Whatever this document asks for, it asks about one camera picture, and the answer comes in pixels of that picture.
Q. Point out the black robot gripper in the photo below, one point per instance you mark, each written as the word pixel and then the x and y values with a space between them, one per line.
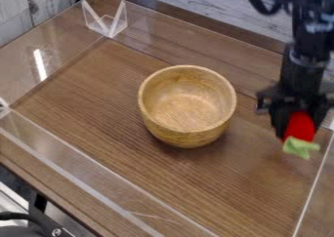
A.
pixel 301 90

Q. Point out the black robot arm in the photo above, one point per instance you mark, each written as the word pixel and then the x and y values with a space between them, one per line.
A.
pixel 313 25

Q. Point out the clear acrylic tray wall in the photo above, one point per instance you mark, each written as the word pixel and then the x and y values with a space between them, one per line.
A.
pixel 74 139

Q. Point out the clear acrylic corner bracket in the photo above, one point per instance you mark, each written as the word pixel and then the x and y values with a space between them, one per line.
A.
pixel 106 25

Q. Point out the red plush strawberry toy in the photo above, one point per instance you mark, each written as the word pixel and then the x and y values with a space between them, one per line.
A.
pixel 298 137

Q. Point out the black metal table leg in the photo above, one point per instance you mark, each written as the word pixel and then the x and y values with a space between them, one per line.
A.
pixel 51 228

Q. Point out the light wooden bowl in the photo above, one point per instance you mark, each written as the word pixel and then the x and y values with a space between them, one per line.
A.
pixel 188 103

